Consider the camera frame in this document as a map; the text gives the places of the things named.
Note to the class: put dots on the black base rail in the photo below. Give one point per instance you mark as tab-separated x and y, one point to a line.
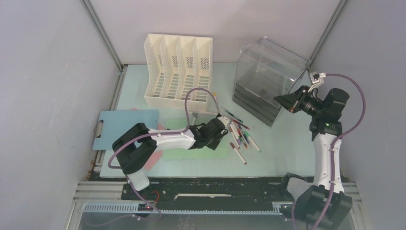
213	194

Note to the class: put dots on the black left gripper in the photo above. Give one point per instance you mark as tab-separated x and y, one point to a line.
214	145

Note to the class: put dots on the green capped white marker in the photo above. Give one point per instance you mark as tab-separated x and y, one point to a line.
252	141

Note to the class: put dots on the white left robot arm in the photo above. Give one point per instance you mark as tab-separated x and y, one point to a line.
135	147

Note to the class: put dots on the dark red pen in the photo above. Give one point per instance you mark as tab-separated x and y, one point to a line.
239	123

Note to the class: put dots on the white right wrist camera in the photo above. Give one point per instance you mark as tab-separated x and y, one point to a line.
317	79

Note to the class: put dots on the red capped white marker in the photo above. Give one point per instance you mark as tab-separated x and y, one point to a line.
238	153

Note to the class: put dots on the brown capped white marker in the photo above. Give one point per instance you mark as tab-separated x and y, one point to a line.
234	137

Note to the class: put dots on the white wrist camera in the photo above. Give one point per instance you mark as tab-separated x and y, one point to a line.
225	120
317	79

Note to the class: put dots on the white file organizer rack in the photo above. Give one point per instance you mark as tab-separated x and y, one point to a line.
180	71

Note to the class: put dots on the green tipped dark pen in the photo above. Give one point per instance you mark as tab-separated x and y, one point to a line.
234	116

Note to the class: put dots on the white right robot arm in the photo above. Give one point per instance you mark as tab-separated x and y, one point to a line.
322	204

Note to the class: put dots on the pink paper sheet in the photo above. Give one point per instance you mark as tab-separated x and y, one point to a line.
154	158

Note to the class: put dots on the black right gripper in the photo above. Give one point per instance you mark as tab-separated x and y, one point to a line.
291	101

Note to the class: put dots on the transparent grey drawer box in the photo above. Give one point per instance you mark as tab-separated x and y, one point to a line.
264	70

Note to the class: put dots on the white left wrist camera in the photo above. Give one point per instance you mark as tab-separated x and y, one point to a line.
225	120

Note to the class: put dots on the green clipboard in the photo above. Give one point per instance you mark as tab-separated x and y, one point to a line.
194	154

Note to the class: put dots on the white marker pen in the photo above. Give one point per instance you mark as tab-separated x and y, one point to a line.
215	114

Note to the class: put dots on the blue clipboard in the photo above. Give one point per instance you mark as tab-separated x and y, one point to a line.
113	124

